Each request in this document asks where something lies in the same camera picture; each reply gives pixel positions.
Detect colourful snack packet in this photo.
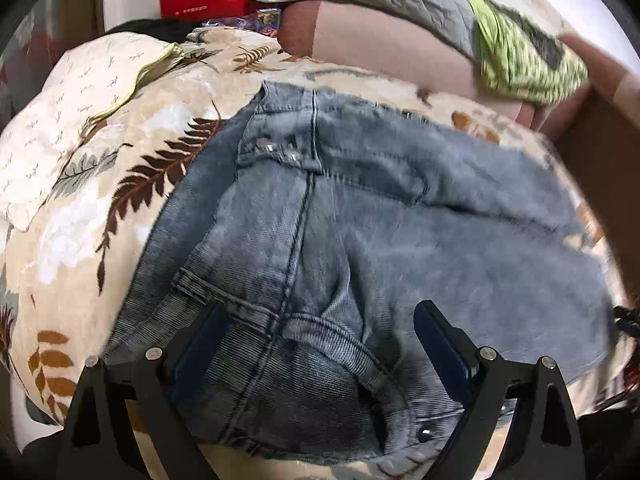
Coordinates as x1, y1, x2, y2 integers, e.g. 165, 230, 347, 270
202, 8, 282, 38

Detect green patterned cloth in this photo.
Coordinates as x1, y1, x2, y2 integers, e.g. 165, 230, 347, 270
466, 0, 588, 106

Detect beige leaf print blanket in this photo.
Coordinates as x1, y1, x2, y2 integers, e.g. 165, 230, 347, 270
1, 27, 625, 431

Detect black garment behind pillow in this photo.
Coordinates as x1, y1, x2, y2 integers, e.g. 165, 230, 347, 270
105, 18, 202, 44

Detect cream printed pillow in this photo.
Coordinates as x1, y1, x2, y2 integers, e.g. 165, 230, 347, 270
1, 32, 184, 231

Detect brown cardboard box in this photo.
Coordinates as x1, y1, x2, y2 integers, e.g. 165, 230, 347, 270
537, 32, 639, 307

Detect blue denim jeans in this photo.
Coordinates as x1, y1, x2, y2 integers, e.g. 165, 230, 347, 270
105, 82, 612, 464

